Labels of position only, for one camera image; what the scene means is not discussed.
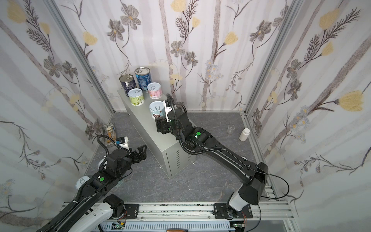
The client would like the yellow label can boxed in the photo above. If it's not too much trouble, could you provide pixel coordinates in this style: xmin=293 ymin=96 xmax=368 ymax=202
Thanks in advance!
xmin=98 ymin=158 xmax=107 ymax=171

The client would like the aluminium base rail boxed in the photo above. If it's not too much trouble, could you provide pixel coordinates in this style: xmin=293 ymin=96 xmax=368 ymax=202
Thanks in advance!
xmin=60 ymin=202 xmax=299 ymax=232

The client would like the grey metal cabinet counter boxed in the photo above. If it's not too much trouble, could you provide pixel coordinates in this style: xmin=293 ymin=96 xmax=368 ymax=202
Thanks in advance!
xmin=118 ymin=89 xmax=196 ymax=179

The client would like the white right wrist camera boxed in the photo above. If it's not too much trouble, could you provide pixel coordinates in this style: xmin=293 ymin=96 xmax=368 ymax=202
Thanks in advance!
xmin=163 ymin=100 xmax=172 ymax=122

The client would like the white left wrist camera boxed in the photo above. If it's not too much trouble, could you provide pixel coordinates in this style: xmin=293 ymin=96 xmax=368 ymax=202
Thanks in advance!
xmin=116 ymin=137 xmax=130 ymax=154

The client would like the white brown label can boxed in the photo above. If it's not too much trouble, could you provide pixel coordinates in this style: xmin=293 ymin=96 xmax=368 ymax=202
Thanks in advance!
xmin=149 ymin=101 xmax=165 ymax=119

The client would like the dark navy tall can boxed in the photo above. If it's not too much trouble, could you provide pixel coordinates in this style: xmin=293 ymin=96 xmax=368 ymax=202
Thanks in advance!
xmin=119 ymin=74 xmax=136 ymax=96

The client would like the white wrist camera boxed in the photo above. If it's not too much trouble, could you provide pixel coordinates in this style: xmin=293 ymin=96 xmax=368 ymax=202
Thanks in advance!
xmin=116 ymin=137 xmax=130 ymax=154
xmin=163 ymin=100 xmax=172 ymax=122

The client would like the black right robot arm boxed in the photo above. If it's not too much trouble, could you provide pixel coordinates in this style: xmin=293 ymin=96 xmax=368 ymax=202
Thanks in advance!
xmin=155 ymin=94 xmax=270 ymax=220

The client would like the pink orange label flat can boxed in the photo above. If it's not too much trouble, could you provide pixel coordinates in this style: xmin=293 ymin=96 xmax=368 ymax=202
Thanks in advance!
xmin=75 ymin=176 xmax=90 ymax=189

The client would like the white plastic bottle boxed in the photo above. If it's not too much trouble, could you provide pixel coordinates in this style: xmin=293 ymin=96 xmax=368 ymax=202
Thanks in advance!
xmin=239 ymin=128 xmax=250 ymax=142

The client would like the blue label tall can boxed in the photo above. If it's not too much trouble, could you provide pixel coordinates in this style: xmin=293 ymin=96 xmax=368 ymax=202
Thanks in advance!
xmin=134 ymin=67 xmax=152 ymax=91

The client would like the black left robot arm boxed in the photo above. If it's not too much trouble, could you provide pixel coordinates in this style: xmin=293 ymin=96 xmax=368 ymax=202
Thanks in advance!
xmin=38 ymin=135 xmax=147 ymax=232

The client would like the green label can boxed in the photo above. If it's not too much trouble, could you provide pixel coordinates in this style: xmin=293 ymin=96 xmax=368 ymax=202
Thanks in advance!
xmin=128 ymin=89 xmax=145 ymax=106

